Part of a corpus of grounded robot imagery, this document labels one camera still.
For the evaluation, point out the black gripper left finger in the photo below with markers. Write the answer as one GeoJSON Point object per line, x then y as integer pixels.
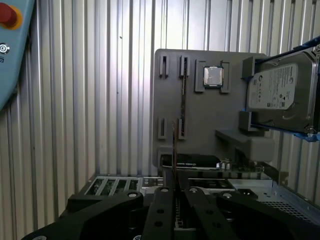
{"type": "Point", "coordinates": [160, 217]}

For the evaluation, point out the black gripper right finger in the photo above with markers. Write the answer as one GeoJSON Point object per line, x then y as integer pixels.
{"type": "Point", "coordinates": [212, 220]}

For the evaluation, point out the black open PC case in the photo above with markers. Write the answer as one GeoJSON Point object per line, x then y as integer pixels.
{"type": "Point", "coordinates": [252, 185]}

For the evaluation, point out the black graphics card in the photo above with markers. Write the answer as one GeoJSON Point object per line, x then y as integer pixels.
{"type": "Point", "coordinates": [190, 161]}

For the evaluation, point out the grey power supply unit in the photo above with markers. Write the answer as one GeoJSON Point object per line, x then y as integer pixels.
{"type": "Point", "coordinates": [282, 207]}

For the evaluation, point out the grey parts rack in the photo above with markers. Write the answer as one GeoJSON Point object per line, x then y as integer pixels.
{"type": "Point", "coordinates": [212, 112]}

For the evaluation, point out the silver CPU chip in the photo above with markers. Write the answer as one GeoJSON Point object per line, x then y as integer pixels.
{"type": "Point", "coordinates": [213, 76]}

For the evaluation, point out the hard disk in blue carrier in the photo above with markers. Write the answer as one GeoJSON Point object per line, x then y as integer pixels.
{"type": "Point", "coordinates": [277, 87]}

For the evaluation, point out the pale blue teach pendant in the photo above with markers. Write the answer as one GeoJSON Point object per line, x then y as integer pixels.
{"type": "Point", "coordinates": [12, 62]}

